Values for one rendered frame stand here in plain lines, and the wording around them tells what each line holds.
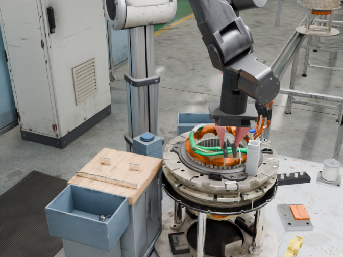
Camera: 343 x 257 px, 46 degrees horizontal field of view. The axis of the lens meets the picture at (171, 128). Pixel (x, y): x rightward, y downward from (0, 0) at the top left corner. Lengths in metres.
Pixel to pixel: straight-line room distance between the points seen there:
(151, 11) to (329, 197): 0.91
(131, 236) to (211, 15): 0.61
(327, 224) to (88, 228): 0.82
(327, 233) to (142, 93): 0.78
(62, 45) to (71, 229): 2.38
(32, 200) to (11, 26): 1.31
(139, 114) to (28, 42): 1.89
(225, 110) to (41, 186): 2.30
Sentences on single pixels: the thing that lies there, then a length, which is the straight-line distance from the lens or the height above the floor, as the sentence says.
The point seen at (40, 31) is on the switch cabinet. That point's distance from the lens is 3.15.
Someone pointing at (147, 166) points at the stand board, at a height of 1.06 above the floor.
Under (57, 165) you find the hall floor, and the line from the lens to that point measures 3.27.
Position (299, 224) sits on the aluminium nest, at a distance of 1.41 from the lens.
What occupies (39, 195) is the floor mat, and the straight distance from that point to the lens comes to 2.94.
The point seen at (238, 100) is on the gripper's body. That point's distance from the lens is 0.85.
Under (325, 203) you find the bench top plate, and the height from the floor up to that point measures 0.78.
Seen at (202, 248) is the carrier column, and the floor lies 0.87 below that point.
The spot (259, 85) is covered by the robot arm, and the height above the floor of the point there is 1.40.
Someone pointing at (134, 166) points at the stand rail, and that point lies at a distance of 1.11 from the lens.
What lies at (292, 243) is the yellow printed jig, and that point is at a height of 0.81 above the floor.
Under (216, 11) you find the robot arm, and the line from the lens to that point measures 0.78.
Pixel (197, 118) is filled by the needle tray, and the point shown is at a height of 1.05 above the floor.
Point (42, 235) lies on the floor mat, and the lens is 2.61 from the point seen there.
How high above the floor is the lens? 1.67
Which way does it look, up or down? 27 degrees down
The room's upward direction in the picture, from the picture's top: straight up
